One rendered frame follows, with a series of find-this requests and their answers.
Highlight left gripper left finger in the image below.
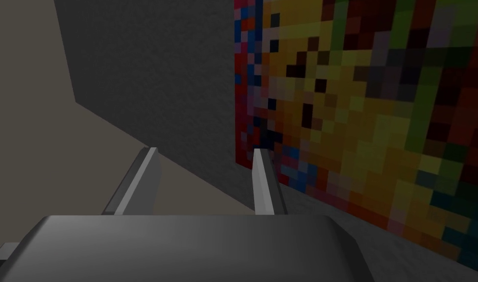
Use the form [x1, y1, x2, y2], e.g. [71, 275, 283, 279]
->
[101, 146, 163, 216]

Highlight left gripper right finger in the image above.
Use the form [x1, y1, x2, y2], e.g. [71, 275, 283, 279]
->
[252, 148, 288, 216]

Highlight multicoloured pixelated wall picture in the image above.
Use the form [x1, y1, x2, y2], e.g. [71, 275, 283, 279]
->
[234, 0, 478, 275]

